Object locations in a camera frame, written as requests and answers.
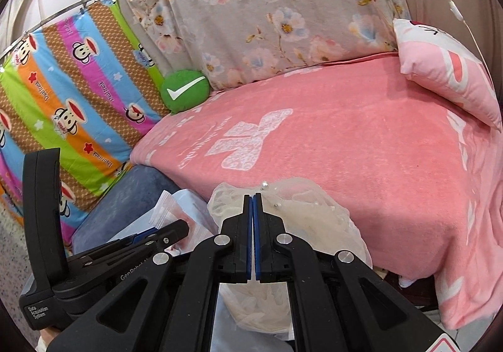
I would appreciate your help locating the green round check mark cushion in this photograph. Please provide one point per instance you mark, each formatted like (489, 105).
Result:
(184, 94)

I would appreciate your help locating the grey floral sheet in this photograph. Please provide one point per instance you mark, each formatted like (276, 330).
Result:
(255, 2)

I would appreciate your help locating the white plastic bag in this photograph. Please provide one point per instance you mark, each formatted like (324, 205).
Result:
(314, 218)

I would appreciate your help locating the metal rail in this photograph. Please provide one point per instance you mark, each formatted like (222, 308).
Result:
(82, 3)

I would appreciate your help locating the pink blanket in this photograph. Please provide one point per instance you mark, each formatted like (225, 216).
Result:
(353, 147)

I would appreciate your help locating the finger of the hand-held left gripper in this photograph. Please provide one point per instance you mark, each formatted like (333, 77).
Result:
(114, 255)
(173, 231)

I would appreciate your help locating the striped monkey print sheet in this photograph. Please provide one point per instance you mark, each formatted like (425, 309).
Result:
(59, 73)

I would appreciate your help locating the pink sock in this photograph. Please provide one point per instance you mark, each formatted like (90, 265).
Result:
(177, 210)

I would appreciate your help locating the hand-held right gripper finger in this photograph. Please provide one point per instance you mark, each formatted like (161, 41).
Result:
(247, 242)
(257, 242)

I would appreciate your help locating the pink printed pillow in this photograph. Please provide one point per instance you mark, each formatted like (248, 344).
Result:
(444, 73)

